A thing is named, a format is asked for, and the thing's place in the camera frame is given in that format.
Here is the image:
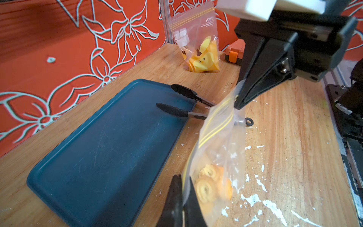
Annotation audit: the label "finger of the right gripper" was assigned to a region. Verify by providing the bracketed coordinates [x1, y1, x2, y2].
[234, 32, 298, 110]

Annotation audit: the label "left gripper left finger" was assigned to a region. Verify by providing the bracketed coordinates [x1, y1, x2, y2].
[156, 175, 183, 227]

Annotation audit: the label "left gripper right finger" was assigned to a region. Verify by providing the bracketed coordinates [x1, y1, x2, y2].
[184, 178, 207, 227]

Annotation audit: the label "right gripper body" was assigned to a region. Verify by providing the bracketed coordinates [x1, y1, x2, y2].
[234, 10, 358, 82]

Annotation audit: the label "clear bag with yellow toys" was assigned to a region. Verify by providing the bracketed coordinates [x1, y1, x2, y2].
[181, 81, 246, 227]

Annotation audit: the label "black metal tongs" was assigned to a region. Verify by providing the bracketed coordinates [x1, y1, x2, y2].
[155, 83, 255, 127]

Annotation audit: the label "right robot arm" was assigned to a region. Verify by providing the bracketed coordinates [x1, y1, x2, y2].
[216, 1, 358, 109]

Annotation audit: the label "round swirl cookie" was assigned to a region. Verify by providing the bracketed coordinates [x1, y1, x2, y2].
[195, 176, 219, 203]

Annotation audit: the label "orange tool case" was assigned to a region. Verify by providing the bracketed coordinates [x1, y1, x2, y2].
[225, 39, 246, 66]

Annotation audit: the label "round tan cookie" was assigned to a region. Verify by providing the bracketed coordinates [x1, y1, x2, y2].
[199, 165, 224, 182]

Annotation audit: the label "blue plastic tray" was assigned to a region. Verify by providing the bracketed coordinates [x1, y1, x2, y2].
[27, 79, 196, 227]

